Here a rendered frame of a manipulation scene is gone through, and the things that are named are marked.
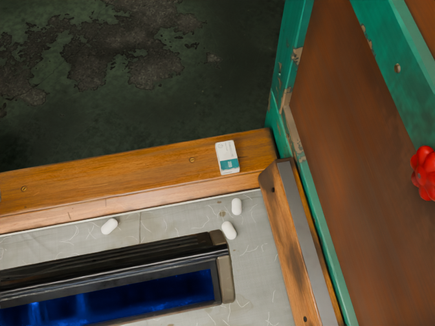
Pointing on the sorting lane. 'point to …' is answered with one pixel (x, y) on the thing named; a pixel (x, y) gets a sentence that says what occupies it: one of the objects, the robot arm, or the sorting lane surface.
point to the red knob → (424, 172)
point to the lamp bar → (120, 284)
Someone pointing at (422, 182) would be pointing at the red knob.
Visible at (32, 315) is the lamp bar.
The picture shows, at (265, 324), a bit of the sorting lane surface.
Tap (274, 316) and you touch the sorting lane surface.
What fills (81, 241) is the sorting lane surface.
